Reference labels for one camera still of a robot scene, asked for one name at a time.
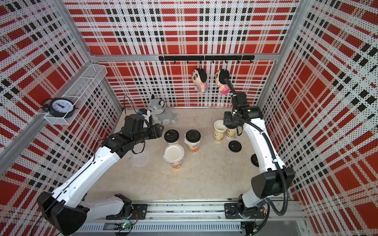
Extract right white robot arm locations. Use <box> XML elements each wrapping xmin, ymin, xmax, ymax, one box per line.
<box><xmin>223</xmin><ymin>79</ymin><xmax>295</xmax><ymax>218</ymax></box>

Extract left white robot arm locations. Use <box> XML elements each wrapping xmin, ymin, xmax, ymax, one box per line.
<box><xmin>37</xmin><ymin>114</ymin><xmax>164</xmax><ymax>236</ymax></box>

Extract black hook rail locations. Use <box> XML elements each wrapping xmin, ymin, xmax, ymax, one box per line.
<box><xmin>158</xmin><ymin>55</ymin><xmax>256</xmax><ymax>63</ymax></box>

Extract black wall clock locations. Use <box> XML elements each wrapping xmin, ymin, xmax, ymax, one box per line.
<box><xmin>41</xmin><ymin>98</ymin><xmax>77</xmax><ymax>119</ymax></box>

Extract black cup lid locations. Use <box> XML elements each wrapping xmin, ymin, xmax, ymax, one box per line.
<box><xmin>164</xmin><ymin>129</ymin><xmax>180</xmax><ymax>141</ymax></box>
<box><xmin>251</xmin><ymin>154</ymin><xmax>259</xmax><ymax>167</ymax></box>
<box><xmin>228</xmin><ymin>140</ymin><xmax>242</xmax><ymax>153</ymax></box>
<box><xmin>185</xmin><ymin>129</ymin><xmax>201</xmax><ymax>143</ymax></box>

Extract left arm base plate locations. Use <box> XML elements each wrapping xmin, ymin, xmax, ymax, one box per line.
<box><xmin>105</xmin><ymin>204</ymin><xmax>148</xmax><ymax>220</ymax></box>

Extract paper milk tea cup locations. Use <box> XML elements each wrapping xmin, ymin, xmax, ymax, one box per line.
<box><xmin>166</xmin><ymin>139</ymin><xmax>179</xmax><ymax>145</ymax></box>

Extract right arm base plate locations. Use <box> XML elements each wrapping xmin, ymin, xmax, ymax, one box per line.
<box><xmin>224</xmin><ymin>203</ymin><xmax>265</xmax><ymax>219</ymax></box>

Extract hanging doll pink dress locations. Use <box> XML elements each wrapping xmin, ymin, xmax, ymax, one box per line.
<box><xmin>215</xmin><ymin>69</ymin><xmax>230</xmax><ymax>95</ymax></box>

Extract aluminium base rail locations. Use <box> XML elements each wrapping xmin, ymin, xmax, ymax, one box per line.
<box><xmin>74</xmin><ymin>199</ymin><xmax>312</xmax><ymax>236</ymax></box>

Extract grey husky plush toy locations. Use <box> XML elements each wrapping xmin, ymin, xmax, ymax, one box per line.
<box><xmin>148</xmin><ymin>94</ymin><xmax>179</xmax><ymax>125</ymax></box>

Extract white wire basket shelf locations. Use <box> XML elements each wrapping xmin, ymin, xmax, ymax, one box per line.
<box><xmin>44</xmin><ymin>64</ymin><xmax>107</xmax><ymax>125</ymax></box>

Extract hanging doll blue shorts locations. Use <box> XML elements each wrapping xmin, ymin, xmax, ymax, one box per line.
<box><xmin>192</xmin><ymin>68</ymin><xmax>208</xmax><ymax>93</ymax></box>

